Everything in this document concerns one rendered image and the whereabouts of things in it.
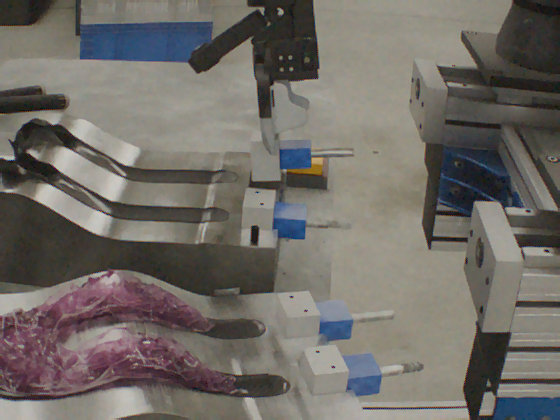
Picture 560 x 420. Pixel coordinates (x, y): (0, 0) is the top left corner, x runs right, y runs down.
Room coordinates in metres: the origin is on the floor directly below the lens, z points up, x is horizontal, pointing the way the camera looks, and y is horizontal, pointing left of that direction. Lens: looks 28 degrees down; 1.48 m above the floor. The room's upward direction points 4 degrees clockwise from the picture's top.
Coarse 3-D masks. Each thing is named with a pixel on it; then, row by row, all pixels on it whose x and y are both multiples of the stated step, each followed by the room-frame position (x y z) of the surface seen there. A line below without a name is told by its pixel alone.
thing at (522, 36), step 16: (512, 0) 1.43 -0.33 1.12; (512, 16) 1.42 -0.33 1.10; (528, 16) 1.39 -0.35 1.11; (544, 16) 1.38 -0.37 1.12; (512, 32) 1.40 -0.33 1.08; (528, 32) 1.39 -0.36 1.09; (544, 32) 1.37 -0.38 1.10; (496, 48) 1.43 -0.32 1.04; (512, 48) 1.39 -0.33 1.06; (528, 48) 1.38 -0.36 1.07; (544, 48) 1.36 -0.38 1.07; (528, 64) 1.36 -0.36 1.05; (544, 64) 1.36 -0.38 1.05
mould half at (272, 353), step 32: (128, 320) 0.85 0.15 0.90; (192, 352) 0.84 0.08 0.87; (224, 352) 0.87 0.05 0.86; (256, 352) 0.88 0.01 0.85; (288, 352) 0.88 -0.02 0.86; (128, 384) 0.74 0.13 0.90; (160, 384) 0.75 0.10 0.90; (0, 416) 0.70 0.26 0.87; (32, 416) 0.70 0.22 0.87; (64, 416) 0.70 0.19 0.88; (96, 416) 0.70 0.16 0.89; (128, 416) 0.70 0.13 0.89; (160, 416) 0.70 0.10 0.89; (192, 416) 0.72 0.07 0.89; (224, 416) 0.74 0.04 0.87; (256, 416) 0.76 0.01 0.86; (288, 416) 0.77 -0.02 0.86; (320, 416) 0.77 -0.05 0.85; (352, 416) 0.77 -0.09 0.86
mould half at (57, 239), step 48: (48, 144) 1.20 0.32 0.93; (96, 144) 1.26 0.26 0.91; (0, 192) 1.05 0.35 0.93; (48, 192) 1.08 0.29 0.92; (96, 192) 1.14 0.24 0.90; (144, 192) 1.17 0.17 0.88; (192, 192) 1.18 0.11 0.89; (240, 192) 1.18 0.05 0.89; (0, 240) 1.05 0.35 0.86; (48, 240) 1.05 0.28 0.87; (96, 240) 1.05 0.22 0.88; (144, 240) 1.05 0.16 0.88; (192, 240) 1.05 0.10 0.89; (240, 240) 1.05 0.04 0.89; (192, 288) 1.05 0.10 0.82; (240, 288) 1.04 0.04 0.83
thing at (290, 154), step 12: (252, 144) 1.20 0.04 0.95; (276, 144) 1.20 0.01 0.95; (288, 144) 1.22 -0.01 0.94; (300, 144) 1.22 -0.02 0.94; (252, 156) 1.20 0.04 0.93; (264, 156) 1.20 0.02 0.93; (276, 156) 1.20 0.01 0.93; (288, 156) 1.20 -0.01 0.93; (300, 156) 1.20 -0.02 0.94; (312, 156) 1.22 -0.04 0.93; (324, 156) 1.22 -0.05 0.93; (336, 156) 1.22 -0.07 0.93; (348, 156) 1.22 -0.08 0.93; (252, 168) 1.20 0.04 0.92; (264, 168) 1.20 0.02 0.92; (276, 168) 1.20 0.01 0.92; (288, 168) 1.20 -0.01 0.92; (300, 168) 1.20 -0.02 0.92; (252, 180) 1.19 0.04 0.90; (264, 180) 1.19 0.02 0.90; (276, 180) 1.19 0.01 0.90
